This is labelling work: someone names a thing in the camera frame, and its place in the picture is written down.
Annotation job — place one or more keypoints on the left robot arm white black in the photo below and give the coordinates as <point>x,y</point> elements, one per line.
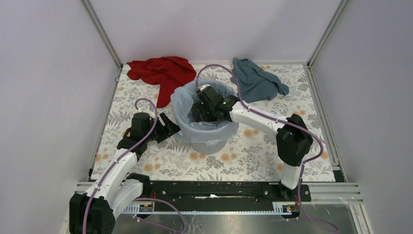
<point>96,210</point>

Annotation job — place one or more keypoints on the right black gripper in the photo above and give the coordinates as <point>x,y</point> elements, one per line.
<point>198,108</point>

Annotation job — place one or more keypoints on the white slotted cable duct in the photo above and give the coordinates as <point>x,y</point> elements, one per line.
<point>275,209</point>

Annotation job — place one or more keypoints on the red crumpled cloth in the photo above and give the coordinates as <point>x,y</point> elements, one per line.
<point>167,72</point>

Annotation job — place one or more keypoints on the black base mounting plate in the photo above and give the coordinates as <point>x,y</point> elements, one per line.
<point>209,196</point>

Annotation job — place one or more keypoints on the grey plastic trash bin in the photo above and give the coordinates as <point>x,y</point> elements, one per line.
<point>208,149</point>

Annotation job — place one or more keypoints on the aluminium frame post left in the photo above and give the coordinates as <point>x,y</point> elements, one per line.
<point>101,32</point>

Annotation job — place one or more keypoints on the aluminium frame post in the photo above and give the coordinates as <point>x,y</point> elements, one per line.
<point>325,36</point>
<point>101,32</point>

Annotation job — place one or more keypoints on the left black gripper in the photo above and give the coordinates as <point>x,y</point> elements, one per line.
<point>169,128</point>

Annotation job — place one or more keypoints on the floral patterned table mat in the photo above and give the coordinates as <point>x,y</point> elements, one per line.
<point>250,155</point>

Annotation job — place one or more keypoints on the blue-grey crumpled cloth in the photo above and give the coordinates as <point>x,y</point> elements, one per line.
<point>255,83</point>

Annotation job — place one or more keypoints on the light blue plastic trash bag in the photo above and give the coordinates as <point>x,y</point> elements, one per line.
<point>182,101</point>

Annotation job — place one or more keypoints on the aluminium frame post right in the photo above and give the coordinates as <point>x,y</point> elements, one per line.
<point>325,36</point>

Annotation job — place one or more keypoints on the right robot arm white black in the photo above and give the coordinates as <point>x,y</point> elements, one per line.
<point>293,139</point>

